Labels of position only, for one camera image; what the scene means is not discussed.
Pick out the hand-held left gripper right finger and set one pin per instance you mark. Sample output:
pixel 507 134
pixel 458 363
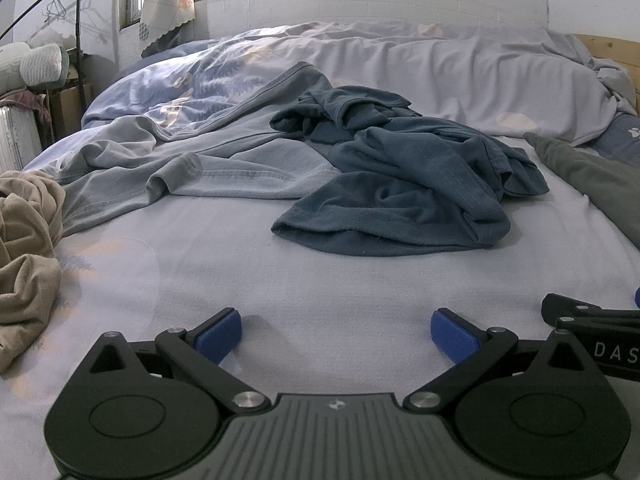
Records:
pixel 450 334

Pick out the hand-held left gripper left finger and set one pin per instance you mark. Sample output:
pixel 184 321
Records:
pixel 220 334

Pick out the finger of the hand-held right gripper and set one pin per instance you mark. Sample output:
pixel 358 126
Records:
pixel 637 299
pixel 562 306

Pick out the dark blue t-shirt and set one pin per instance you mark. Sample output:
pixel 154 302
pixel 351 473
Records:
pixel 410 185

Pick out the black metal clothes rack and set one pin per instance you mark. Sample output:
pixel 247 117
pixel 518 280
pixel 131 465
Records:
pixel 78 20

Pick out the grey-green garment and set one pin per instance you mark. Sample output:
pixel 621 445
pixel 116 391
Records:
pixel 595 180

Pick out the dog print pillow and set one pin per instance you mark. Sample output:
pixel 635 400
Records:
pixel 622 142

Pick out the light grey-blue shirt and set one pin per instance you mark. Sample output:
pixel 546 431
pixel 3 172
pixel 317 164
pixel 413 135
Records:
pixel 225 160

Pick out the beige garment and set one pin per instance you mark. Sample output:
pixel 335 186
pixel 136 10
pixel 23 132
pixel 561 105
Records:
pixel 25 260

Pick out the wooden headboard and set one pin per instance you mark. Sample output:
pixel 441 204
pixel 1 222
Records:
pixel 612 55

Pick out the light blue duvet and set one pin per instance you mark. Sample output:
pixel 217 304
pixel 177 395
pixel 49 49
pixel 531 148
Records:
pixel 425 75

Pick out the cardboard box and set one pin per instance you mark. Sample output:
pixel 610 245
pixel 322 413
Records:
pixel 67 102

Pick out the white ribbed suitcase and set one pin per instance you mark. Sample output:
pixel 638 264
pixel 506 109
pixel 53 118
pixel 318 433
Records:
pixel 15 137

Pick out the blue pillow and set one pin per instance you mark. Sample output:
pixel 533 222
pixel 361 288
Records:
pixel 160 55

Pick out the pink cloth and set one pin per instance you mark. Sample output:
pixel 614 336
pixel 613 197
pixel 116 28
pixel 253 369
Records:
pixel 32 102

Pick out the white plush pillow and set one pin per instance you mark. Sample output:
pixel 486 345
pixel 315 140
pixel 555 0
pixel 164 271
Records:
pixel 35 65

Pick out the white patterned curtain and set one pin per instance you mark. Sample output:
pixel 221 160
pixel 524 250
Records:
pixel 167 5

